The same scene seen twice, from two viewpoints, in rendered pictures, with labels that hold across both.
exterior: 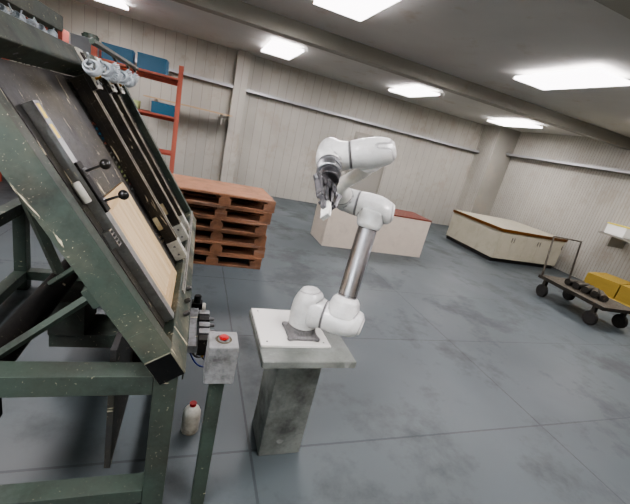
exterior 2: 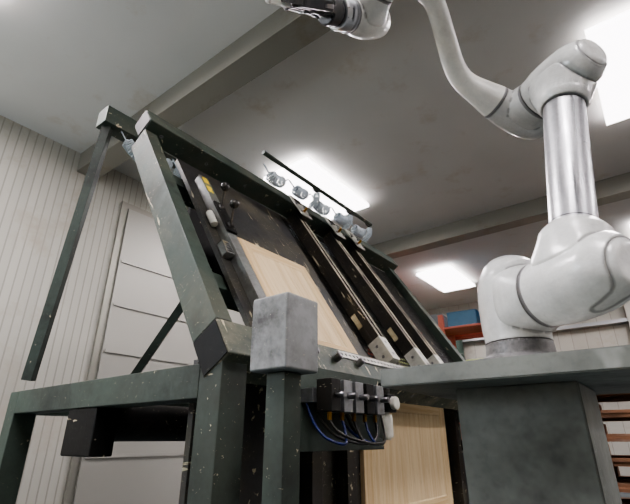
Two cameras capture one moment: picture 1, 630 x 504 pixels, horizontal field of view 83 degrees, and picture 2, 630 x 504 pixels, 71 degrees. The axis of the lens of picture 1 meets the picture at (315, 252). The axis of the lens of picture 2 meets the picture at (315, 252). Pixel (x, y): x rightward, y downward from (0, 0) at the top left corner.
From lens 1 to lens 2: 1.58 m
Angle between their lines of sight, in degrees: 70
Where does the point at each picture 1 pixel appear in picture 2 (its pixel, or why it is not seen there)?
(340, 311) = (545, 245)
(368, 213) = (538, 81)
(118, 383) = (171, 378)
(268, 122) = not seen: outside the picture
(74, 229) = (166, 207)
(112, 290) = (179, 252)
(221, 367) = (268, 333)
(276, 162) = not seen: outside the picture
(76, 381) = (144, 378)
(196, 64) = not seen: hidden behind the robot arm
